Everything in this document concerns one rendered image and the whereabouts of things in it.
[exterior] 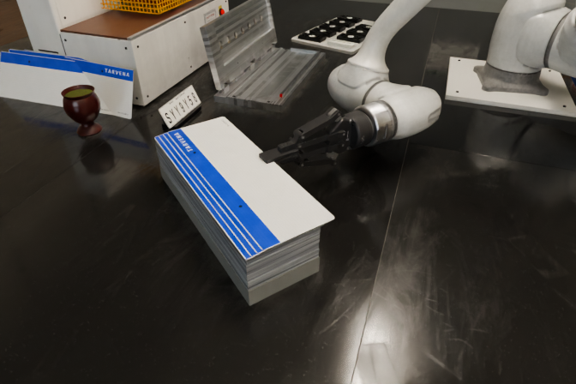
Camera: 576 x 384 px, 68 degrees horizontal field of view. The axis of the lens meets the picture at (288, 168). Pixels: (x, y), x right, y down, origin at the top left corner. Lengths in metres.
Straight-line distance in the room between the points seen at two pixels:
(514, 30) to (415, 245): 0.77
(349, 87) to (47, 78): 0.85
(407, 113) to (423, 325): 0.44
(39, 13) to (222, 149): 0.73
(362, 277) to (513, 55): 0.88
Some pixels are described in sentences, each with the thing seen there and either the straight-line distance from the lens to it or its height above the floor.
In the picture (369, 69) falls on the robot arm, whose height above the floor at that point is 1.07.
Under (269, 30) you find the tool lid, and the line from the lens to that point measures 1.57.
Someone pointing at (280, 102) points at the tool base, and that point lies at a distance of 1.19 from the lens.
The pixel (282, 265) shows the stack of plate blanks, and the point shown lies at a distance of 0.67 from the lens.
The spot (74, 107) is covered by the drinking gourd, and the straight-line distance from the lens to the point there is 1.14.
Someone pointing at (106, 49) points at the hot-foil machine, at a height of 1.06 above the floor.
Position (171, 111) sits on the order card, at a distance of 1.14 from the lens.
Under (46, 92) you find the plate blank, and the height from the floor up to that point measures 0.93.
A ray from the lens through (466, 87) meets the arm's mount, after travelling 1.41.
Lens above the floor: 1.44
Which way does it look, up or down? 34 degrees down
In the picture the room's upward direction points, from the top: straight up
